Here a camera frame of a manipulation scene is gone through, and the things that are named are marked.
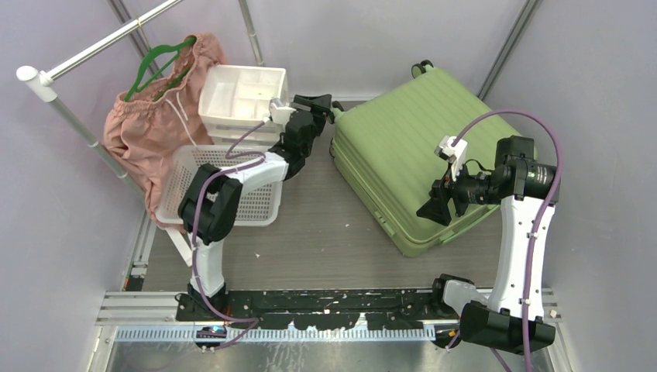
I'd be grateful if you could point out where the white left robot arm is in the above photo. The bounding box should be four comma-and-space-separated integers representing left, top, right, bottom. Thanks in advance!
177, 94, 344, 320

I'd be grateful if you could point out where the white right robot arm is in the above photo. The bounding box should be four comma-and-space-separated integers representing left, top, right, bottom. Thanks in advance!
416, 136, 559, 355

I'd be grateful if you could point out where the pink cloth garment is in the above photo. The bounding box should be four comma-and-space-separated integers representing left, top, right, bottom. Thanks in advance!
103, 33, 227, 219

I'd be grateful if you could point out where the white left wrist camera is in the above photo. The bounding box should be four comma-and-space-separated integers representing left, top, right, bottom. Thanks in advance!
269, 98, 297, 126

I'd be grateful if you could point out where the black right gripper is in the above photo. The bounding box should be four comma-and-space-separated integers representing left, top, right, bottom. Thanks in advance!
417, 157, 502, 226

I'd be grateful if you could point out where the white plastic drawer organizer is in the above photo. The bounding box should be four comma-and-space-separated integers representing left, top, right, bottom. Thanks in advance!
198, 65, 290, 145

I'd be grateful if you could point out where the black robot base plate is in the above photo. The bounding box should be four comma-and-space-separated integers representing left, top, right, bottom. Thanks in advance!
174, 288, 457, 331

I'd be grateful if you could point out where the white metal clothes rack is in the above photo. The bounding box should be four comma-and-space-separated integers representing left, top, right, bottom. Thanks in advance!
15, 0, 196, 268

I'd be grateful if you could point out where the green hard-shell suitcase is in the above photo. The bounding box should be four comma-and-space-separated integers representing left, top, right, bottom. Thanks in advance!
332, 60, 515, 257

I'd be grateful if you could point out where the white perforated plastic basket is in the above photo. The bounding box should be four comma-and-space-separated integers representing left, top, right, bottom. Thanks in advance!
155, 145, 282, 227

